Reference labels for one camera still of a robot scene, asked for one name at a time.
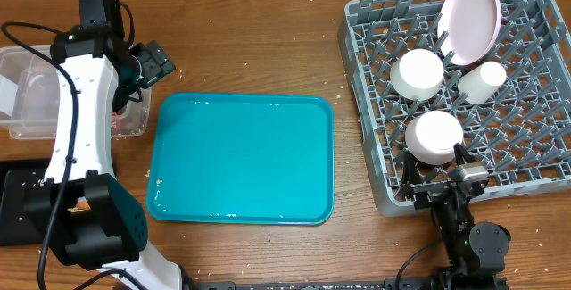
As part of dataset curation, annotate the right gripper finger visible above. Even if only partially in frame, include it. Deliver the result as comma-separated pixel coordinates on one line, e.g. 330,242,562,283
453,143,476,166
399,150,422,197

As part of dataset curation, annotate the small white plate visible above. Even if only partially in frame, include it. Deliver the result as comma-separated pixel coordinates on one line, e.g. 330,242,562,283
405,111,463,165

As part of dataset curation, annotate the red snack wrapper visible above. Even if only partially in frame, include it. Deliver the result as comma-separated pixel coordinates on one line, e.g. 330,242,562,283
112,109,128,131

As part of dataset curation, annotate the white upside-down cup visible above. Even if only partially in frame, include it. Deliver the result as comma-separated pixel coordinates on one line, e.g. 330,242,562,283
458,62,507,105

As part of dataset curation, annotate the pale green bowl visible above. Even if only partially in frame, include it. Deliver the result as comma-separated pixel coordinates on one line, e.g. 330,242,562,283
390,49,444,101

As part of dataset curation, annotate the large white plate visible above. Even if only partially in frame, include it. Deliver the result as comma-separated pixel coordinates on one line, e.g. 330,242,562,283
437,0,501,66

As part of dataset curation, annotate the orange carrot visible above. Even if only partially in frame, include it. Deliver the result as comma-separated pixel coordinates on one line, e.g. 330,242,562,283
68,197,91,213

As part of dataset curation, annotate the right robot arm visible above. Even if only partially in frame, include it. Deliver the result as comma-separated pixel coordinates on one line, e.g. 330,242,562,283
385,144,511,290

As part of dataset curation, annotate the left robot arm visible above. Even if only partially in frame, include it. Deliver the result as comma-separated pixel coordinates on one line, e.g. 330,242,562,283
24,0,192,289

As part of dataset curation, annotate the grey dishwasher rack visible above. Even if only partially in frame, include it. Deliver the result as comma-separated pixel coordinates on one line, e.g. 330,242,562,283
338,0,570,217

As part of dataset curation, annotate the clear plastic waste bin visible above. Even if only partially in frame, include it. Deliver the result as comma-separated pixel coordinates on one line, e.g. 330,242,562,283
1,46,152,140

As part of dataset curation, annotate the black waste tray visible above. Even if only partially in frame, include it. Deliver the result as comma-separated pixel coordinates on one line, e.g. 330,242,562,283
1,159,49,246

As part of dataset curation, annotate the teal plastic serving tray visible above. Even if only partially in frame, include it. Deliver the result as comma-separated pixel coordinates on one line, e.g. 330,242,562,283
146,93,335,226

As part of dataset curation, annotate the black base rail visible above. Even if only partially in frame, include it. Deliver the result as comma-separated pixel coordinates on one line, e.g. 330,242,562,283
191,277,509,290

